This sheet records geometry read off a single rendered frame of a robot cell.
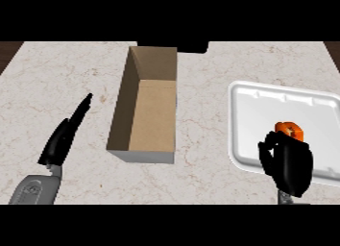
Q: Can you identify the brown cardboard box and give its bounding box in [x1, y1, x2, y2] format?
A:
[104, 45, 179, 165]

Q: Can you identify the orange squash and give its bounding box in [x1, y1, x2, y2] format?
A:
[273, 120, 306, 142]

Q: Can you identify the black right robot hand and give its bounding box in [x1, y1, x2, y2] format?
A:
[256, 130, 316, 199]

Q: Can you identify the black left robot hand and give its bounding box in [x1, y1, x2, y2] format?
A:
[36, 92, 94, 167]

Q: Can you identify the white foam tray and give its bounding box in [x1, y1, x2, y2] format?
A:
[226, 80, 340, 189]

